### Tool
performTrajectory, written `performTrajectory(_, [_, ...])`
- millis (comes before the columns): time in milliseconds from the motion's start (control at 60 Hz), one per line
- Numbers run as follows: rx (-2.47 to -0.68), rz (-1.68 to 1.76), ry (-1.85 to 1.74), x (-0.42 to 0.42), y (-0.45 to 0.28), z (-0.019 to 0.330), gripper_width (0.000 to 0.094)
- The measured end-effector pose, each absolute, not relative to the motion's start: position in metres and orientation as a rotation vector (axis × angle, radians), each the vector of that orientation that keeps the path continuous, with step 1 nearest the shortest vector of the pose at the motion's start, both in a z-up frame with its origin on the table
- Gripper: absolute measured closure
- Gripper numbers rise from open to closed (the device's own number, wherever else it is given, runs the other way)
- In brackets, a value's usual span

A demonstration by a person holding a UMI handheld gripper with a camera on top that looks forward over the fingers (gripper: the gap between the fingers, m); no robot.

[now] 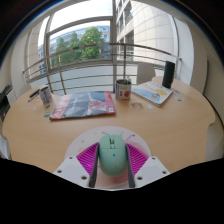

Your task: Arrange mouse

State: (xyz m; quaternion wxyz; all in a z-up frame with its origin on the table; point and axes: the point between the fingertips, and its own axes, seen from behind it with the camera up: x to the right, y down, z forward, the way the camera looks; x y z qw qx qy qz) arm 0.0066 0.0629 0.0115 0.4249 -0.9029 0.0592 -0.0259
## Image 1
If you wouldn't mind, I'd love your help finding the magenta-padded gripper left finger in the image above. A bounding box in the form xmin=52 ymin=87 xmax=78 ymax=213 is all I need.
xmin=53 ymin=142 xmax=100 ymax=189

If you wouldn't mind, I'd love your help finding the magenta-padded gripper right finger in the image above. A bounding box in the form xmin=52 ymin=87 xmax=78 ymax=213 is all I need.
xmin=125 ymin=143 xmax=172 ymax=189

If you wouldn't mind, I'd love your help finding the mint green computer mouse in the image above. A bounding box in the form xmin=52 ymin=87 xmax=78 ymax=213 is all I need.
xmin=98 ymin=133 xmax=128 ymax=178

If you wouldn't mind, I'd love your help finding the pink cartoon mouse pad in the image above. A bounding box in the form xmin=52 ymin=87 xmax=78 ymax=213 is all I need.
xmin=64 ymin=125 xmax=153 ymax=190

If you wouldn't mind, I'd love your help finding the red magazine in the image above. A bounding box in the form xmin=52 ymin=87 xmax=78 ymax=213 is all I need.
xmin=49 ymin=90 xmax=117 ymax=121

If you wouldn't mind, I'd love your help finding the light blue picture book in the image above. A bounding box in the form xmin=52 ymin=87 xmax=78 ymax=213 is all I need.
xmin=130 ymin=80 xmax=174 ymax=108

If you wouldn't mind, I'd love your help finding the printed tin plant pot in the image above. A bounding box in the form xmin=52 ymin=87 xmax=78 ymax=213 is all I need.
xmin=114 ymin=77 xmax=132 ymax=103

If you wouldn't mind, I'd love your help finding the black pen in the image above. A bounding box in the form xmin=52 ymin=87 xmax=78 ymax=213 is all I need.
xmin=27 ymin=88 xmax=41 ymax=103

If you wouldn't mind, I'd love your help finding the black cylindrical speaker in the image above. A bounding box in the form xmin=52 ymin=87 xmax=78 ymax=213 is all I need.
xmin=161 ymin=60 xmax=176 ymax=90

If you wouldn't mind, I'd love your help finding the metal window railing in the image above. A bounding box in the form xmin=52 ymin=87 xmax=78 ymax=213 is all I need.
xmin=22 ymin=42 xmax=183 ymax=96

